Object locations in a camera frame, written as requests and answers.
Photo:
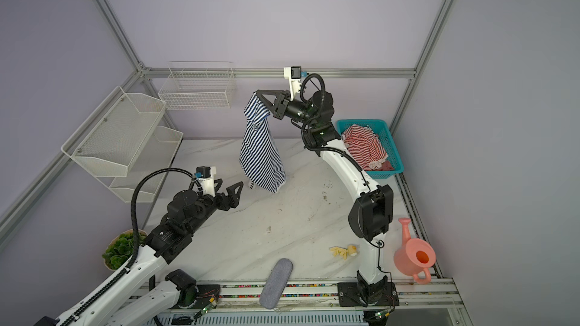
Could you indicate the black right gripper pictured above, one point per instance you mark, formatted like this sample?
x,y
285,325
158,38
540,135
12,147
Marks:
x,y
282,103

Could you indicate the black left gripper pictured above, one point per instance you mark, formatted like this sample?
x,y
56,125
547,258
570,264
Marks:
x,y
232,201

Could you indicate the blue white striped tank top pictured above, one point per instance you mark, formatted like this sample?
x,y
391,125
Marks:
x,y
259,156

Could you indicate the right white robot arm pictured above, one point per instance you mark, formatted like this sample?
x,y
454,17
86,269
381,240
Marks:
x,y
373,204

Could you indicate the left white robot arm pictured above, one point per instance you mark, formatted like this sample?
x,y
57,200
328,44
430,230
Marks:
x,y
109,304

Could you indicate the red white striped tank top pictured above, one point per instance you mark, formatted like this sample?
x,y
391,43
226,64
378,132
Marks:
x,y
366,149

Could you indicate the grey fabric pouch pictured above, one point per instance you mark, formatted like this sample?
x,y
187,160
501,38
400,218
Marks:
x,y
276,283

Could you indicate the teal plastic basket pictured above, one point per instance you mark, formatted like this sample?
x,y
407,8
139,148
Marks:
x,y
380,128

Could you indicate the green potted plant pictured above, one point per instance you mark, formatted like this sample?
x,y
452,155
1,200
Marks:
x,y
119,250

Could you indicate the yellow toy giraffe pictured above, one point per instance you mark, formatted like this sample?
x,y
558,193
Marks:
x,y
344,252

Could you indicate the pink watering can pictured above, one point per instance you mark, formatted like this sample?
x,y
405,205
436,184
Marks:
x,y
415,256

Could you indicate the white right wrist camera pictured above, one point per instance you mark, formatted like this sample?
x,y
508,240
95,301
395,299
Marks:
x,y
294,75

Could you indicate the white wire wall basket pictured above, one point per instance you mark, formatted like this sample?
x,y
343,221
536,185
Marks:
x,y
199,85

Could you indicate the white mesh wall shelf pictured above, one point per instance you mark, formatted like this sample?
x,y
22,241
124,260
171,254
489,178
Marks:
x,y
123,141

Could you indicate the horizontal aluminium frame bar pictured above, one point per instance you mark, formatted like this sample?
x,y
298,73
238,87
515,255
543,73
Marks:
x,y
278,72

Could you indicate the aluminium frame corner post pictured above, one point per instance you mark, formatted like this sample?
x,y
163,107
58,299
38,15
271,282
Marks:
x,y
140,72

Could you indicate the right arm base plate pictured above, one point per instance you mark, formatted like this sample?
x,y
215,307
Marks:
x,y
353,294

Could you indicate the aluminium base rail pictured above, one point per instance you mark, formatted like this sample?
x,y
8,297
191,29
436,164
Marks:
x,y
323,295

